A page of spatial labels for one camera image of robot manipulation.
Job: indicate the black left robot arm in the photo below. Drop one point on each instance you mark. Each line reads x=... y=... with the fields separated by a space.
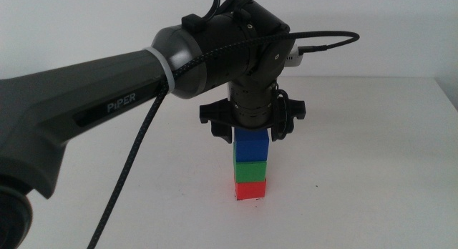
x=71 y=95

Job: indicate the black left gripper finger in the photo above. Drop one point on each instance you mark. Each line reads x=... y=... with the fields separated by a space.
x=282 y=131
x=222 y=132

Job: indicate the green cube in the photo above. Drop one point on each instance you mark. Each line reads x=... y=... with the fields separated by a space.
x=250 y=172

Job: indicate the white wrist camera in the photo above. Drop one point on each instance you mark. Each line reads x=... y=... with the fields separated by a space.
x=293 y=57

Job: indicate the red cube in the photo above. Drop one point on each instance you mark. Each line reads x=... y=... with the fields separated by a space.
x=250 y=190

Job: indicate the blue cube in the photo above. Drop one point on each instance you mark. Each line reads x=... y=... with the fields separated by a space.
x=251 y=147

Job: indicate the white zip tie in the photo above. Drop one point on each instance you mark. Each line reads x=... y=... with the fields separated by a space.
x=162 y=63

